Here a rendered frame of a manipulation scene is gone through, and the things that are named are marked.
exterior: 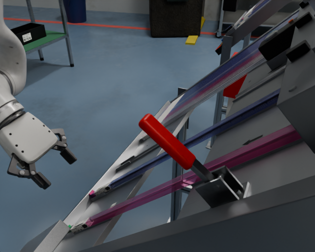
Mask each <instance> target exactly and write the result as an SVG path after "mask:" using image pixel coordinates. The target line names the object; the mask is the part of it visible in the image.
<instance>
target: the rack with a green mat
mask: <svg viewBox="0 0 315 252"><path fill-rule="evenodd" d="M58 2H59V7H60V13H61V18H62V24H63V29H64V33H63V32H57V31H50V30H45V32H46V36H45V37H43V38H40V39H38V40H35V41H33V42H30V43H28V44H25V45H23V47H24V50H25V54H26V55H28V54H30V53H33V52H35V51H37V50H38V54H39V58H40V60H41V61H44V57H43V53H42V48H44V47H46V46H49V45H51V44H53V43H55V42H58V41H60V40H62V39H65V41H66V46H67V52H68V57H69V63H70V67H74V61H73V55H72V49H71V44H70V38H69V32H68V26H67V20H66V14H65V9H64V3H63V0H58ZM26 4H27V8H28V12H29V16H30V20H31V23H36V22H35V18H34V14H33V9H32V5H31V1H30V0H26Z"/></svg>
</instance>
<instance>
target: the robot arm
mask: <svg viewBox="0 0 315 252"><path fill-rule="evenodd" d="M26 78H27V58H26V52H25V49H24V47H23V45H22V43H21V41H20V40H19V39H18V37H17V36H16V35H15V34H14V33H13V32H12V31H11V30H10V29H9V28H8V27H7V26H6V24H5V22H4V0H0V145H1V146H2V148H3V149H4V151H5V152H6V153H7V154H8V156H9V157H10V158H11V161H10V164H9V166H8V169H7V174H9V175H12V176H17V177H19V178H27V179H32V180H33V181H34V182H35V183H36V184H37V185H38V186H39V187H40V188H43V189H44V190H45V189H47V188H48V187H49V186H50V185H51V182H50V181H49V180H48V179H47V178H46V177H45V176H44V175H43V174H42V173H41V172H36V166H35V162H36V161H38V160H39V159H40V158H41V157H42V156H44V155H45V154H46V153H47V152H48V151H49V150H50V149H53V150H57V151H60V155H61V156H62V157H63V158H64V159H65V160H66V161H67V162H68V163H69V164H70V165H71V164H73V163H74V162H75V161H76V160H77V158H76V157H75V155H74V154H73V153H72V152H71V151H70V150H69V148H68V147H67V146H68V144H67V138H66V136H65V132H64V129H62V128H56V129H49V128H48V127H47V126H46V125H45V124H44V123H42V122H41V121H40V120H39V119H38V118H36V117H35V116H34V115H32V114H31V113H29V112H27V113H26V112H25V111H23V110H24V107H23V106H22V105H21V104H20V103H19V102H18V101H17V100H16V99H15V98H14V96H16V95H18V94H20V93H21V92H22V91H23V89H24V87H25V85H26ZM56 135H58V137H59V141H58V138H57V137H56ZM16 166H18V167H19V168H21V169H22V170H19V169H17V167H16Z"/></svg>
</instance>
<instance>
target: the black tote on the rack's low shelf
mask: <svg viewBox="0 0 315 252"><path fill-rule="evenodd" d="M10 30H11V31H12V32H13V33H14V34H15V35H16V36H17V37H18V39H19V40H20V41H21V43H22V45H23V46H24V45H26V44H29V43H31V42H34V41H36V40H39V39H41V38H44V37H46V36H47V35H46V31H45V26H44V24H38V23H31V22H30V23H27V24H24V25H21V26H18V27H15V28H12V29H10Z"/></svg>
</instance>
